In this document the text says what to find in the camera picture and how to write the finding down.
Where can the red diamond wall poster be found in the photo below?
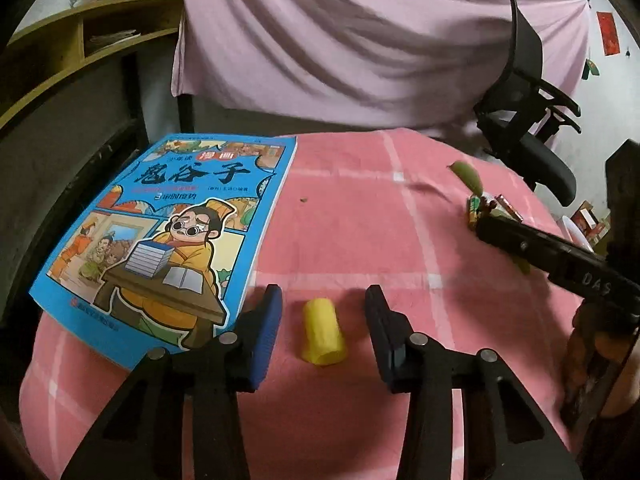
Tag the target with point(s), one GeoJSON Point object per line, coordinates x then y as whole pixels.
{"type": "Point", "coordinates": [608, 34]}

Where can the green curved strip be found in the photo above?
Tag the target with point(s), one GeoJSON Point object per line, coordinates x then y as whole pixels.
{"type": "Point", "coordinates": [467, 176]}

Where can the wooden shelf unit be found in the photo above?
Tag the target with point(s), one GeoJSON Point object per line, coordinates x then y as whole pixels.
{"type": "Point", "coordinates": [50, 60]}

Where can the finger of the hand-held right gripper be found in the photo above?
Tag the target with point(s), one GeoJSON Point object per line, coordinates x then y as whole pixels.
{"type": "Point", "coordinates": [510, 240]}

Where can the small pile of papers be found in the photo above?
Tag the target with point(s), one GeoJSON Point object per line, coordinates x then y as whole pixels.
{"type": "Point", "coordinates": [112, 38]}

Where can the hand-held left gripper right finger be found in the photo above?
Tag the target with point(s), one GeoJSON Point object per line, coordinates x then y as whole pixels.
{"type": "Point", "coordinates": [380, 330]}

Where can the pink plaid blanket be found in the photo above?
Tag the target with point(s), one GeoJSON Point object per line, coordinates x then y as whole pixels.
{"type": "Point", "coordinates": [350, 220]}

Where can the wooden cabinet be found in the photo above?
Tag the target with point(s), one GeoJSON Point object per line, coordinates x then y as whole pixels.
{"type": "Point", "coordinates": [625, 185]}

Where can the pink hanging sheet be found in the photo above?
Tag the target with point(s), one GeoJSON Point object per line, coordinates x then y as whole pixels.
{"type": "Point", "coordinates": [350, 35]}

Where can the green cap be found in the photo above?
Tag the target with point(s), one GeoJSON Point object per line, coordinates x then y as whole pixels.
{"type": "Point", "coordinates": [591, 69]}

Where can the red wrapper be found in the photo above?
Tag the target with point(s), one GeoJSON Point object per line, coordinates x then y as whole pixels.
{"type": "Point", "coordinates": [492, 210]}

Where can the black office chair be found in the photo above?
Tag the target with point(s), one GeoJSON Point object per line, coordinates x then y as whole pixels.
{"type": "Point", "coordinates": [525, 60]}

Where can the yellow cylinder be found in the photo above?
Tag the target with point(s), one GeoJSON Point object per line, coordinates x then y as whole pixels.
{"type": "Point", "coordinates": [322, 330]}

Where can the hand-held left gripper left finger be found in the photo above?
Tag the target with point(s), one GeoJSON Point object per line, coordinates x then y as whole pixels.
{"type": "Point", "coordinates": [262, 340]}

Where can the blue comic book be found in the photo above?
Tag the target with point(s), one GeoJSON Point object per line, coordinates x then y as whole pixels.
{"type": "Point", "coordinates": [150, 235]}

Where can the person's right hand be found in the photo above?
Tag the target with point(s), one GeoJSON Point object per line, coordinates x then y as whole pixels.
{"type": "Point", "coordinates": [625, 360]}

